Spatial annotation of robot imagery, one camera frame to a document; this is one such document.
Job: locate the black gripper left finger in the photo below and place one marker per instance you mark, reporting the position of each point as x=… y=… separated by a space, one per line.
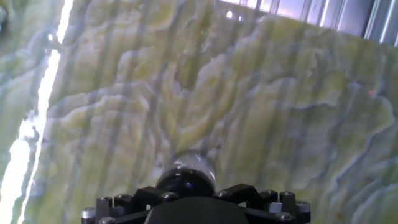
x=146 y=197

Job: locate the clear glass jar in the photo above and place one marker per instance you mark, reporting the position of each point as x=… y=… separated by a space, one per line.
x=194 y=161

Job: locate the green marble pattern mat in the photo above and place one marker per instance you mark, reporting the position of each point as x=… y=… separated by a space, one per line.
x=217 y=109

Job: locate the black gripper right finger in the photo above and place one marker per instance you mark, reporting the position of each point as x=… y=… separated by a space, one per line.
x=239 y=193

